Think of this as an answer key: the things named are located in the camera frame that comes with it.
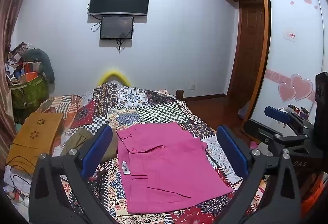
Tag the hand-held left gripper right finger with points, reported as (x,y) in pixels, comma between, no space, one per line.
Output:
(234,152)

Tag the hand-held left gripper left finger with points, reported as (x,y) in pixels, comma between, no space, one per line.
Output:
(96,152)

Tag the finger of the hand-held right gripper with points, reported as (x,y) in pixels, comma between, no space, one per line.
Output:
(258,130)
(278,113)

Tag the pink pants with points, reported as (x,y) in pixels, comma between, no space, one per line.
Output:
(166,160)

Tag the olive pants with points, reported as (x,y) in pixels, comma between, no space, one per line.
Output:
(76,138)

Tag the pink heart stickers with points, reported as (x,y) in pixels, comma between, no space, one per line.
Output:
(297,87)

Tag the orange striped quilt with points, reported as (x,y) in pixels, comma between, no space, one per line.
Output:
(64,105)

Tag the bamboo lap desk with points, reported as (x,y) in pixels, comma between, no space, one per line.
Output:
(33,137)

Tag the wooden door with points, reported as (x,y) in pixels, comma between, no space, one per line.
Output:
(249,52)

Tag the patchwork printed blanket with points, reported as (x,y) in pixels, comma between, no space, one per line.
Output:
(153,108)

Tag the red white label sticker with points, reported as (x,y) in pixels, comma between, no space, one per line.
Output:
(290,36)

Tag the yellow foam arc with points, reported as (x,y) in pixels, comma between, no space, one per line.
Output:
(114,72)

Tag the green storage box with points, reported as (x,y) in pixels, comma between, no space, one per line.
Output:
(29,93)

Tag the white wardrobe sliding door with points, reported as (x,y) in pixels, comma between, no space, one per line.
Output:
(292,21)

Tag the orange box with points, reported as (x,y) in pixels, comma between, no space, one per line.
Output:
(28,76)

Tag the grey plush pillow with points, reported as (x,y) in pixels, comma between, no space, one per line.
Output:
(41,58)

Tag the pile of papers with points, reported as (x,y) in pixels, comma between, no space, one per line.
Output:
(16,56)

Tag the striped brown curtain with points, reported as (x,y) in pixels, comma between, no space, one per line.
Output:
(10,21)

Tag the wooden bed post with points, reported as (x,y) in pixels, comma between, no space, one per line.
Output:
(180,93)

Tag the small black wall monitor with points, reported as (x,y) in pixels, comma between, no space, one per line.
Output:
(116,27)

